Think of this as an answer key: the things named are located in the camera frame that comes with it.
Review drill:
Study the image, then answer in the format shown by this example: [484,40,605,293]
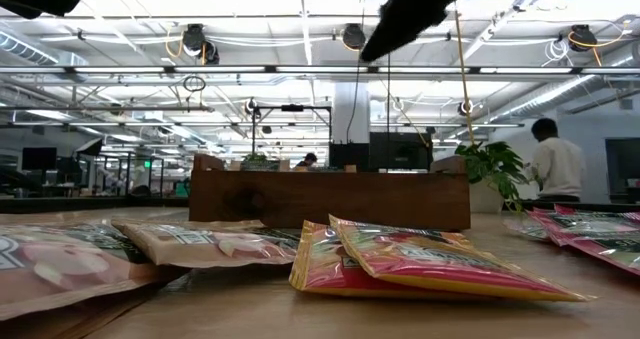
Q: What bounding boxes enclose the wooden three-compartment tray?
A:
[188,153,471,231]

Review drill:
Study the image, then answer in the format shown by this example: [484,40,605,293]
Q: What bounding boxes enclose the orange mango tea packet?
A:
[328,213,597,303]
[288,219,484,301]

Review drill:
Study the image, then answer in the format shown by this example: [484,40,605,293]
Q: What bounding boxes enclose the beige vanilla tea packet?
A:
[110,218,302,270]
[0,222,171,323]

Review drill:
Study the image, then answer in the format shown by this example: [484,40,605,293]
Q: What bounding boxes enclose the white square pillar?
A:
[332,81,371,145]

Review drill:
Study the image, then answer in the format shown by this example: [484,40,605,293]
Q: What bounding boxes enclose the black monitor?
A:
[368,131,434,171]
[328,142,371,171]
[21,147,58,171]
[604,137,640,195]

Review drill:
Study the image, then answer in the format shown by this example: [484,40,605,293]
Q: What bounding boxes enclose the potted green plant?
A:
[453,139,539,214]

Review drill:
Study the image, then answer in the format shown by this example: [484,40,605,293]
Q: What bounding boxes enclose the person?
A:
[522,117,587,204]
[294,152,319,171]

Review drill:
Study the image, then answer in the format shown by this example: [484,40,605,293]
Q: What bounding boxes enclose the long ceiling light strip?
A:
[0,64,640,76]

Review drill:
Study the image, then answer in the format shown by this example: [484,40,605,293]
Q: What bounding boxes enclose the yellow hanging cable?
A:
[452,6,476,148]

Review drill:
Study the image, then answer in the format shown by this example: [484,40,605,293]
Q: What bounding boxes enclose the black distant robot frame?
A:
[251,103,334,155]

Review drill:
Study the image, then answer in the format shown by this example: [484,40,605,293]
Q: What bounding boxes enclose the silver ventilation duct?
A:
[492,43,640,125]
[0,28,89,68]

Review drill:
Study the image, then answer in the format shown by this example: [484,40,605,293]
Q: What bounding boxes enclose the black hanging cable loop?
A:
[182,74,207,93]

